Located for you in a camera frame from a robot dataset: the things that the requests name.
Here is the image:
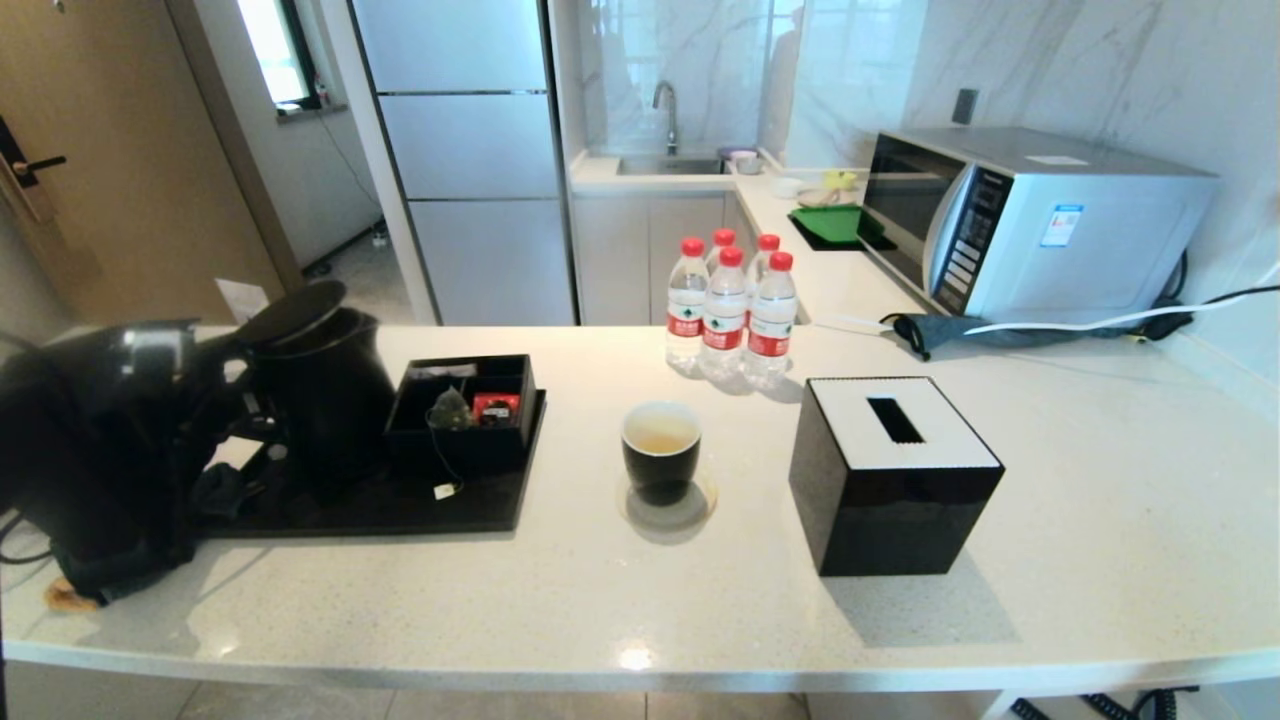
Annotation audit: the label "black electric kettle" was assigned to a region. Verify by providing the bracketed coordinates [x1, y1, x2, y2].
[235, 280, 398, 501]

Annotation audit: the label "round white coaster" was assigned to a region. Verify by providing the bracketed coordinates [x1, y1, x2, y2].
[615, 470, 719, 533]

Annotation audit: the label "black microwave power cable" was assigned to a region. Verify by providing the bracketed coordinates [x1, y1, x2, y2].
[1155, 250, 1280, 333]

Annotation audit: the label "white refrigerator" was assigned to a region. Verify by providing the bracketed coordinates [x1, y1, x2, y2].
[350, 0, 579, 326]

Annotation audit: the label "brown wooden door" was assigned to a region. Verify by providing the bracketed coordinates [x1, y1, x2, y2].
[0, 0, 291, 326]

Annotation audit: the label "black organizer box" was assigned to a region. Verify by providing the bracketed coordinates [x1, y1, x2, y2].
[385, 354, 539, 477]

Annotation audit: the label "silver microwave oven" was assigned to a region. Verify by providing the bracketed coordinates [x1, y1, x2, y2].
[862, 125, 1221, 323]

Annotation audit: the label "steel kitchen sink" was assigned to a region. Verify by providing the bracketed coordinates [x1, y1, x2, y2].
[615, 153, 731, 177]

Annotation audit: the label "black door handle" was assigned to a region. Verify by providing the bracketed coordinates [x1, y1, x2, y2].
[0, 118, 67, 189]

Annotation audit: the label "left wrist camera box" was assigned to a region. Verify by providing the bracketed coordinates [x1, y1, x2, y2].
[118, 325, 199, 387]

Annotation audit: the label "black tissue box white lid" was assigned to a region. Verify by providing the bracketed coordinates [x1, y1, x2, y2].
[789, 376, 1006, 578]

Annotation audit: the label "pyramid tea bag with tag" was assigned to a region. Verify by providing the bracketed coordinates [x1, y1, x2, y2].
[425, 388, 474, 501]

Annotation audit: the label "black serving tray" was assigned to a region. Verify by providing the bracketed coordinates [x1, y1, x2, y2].
[195, 390, 548, 538]

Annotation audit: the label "white kitchen cabinets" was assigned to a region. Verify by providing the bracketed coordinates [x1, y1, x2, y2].
[572, 190, 751, 326]

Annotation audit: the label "black coiled cable with plug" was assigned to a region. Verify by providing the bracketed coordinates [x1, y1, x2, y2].
[1010, 685, 1201, 720]

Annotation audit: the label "grey cloth tan end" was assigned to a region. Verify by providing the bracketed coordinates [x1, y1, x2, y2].
[45, 565, 131, 613]

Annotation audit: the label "window with dark frame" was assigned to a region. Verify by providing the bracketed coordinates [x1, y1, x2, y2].
[237, 0, 323, 113]

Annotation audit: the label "black mug white inside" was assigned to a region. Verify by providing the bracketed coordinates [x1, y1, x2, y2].
[621, 402, 703, 507]

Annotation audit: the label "chrome kitchen faucet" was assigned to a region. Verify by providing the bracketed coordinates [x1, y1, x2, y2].
[652, 80, 683, 156]

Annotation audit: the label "acrylic wifi QR sign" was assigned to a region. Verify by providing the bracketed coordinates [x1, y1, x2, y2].
[215, 278, 271, 323]

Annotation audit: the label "green plastic tray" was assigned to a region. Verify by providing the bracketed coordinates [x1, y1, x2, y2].
[788, 203, 891, 247]

